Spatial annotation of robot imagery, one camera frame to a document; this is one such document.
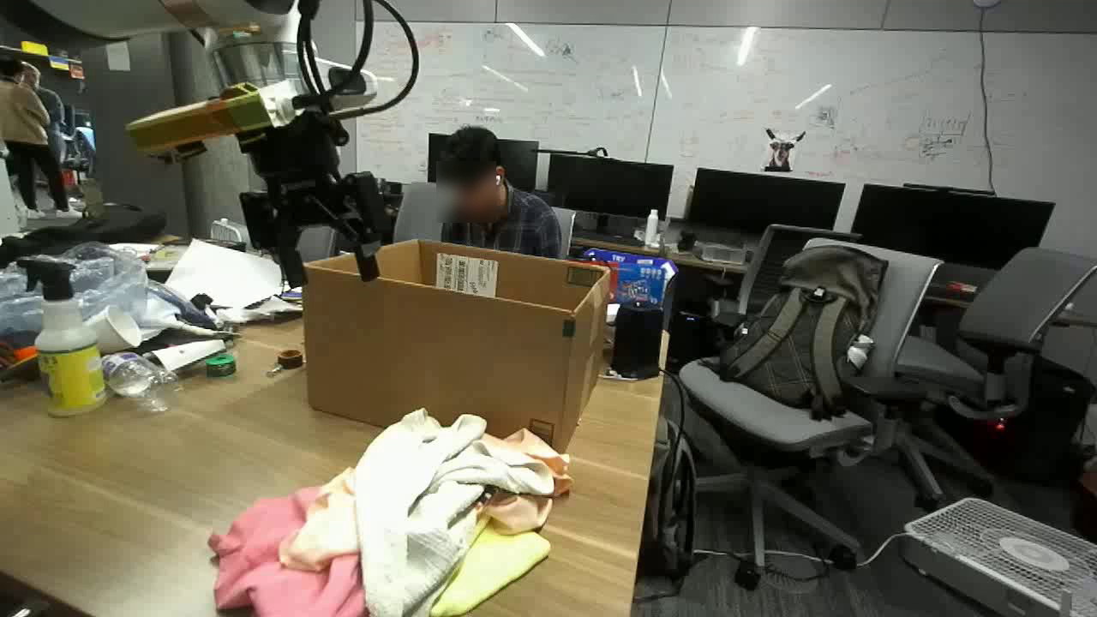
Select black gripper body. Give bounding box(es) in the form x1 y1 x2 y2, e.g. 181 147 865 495
236 108 390 260

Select white cloth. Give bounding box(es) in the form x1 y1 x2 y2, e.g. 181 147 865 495
346 408 560 617

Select peach printed shirt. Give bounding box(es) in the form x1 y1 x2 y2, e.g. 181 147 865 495
277 426 577 575

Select brown cardboard box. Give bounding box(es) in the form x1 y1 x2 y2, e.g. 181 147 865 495
303 238 614 452

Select white paper sheets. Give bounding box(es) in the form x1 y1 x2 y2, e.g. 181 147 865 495
161 238 290 315

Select white folded paper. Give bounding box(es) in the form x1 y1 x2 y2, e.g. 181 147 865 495
145 333 231 376

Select seated person in plaid shirt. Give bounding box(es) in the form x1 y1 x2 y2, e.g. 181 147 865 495
436 125 570 260

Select clear plastic bag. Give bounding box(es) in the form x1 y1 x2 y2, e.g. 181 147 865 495
0 239 158 351

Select clear plastic bottle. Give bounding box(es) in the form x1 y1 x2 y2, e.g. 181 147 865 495
98 351 184 414

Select spray bottle with yellow label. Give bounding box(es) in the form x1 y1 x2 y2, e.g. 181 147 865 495
16 255 111 420

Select blue snack package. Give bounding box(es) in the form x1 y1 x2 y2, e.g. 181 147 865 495
582 243 679 311

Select black bin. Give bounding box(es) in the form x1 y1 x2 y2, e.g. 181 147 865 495
606 298 670 382

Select standing person in tan top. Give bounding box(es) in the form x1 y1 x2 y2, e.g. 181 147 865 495
0 56 71 215

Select small white desk bottle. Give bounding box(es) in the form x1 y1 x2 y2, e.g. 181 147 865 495
639 207 670 255

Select pink cloth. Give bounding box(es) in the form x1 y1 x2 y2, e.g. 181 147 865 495
206 483 370 617

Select yellow-green cloth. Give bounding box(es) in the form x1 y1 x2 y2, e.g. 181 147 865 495
430 520 557 617

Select small animal figure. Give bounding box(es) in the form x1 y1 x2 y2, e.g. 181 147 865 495
760 125 809 175

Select olive grey backpack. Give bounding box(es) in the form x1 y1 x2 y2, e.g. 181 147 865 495
717 239 890 422

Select grey office chair with backpack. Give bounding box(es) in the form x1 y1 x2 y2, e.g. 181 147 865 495
670 232 953 595

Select dark mesh office chair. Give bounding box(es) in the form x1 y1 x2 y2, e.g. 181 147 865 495
889 243 1097 508

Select white flat floor device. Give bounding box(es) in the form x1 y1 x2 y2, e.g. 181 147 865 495
898 495 1097 617

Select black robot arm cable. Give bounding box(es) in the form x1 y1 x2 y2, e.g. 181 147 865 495
290 0 423 125

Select black cable loop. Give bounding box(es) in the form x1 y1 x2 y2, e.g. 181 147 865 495
644 388 704 584

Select black wall cable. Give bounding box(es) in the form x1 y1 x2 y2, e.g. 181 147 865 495
974 0 1000 195

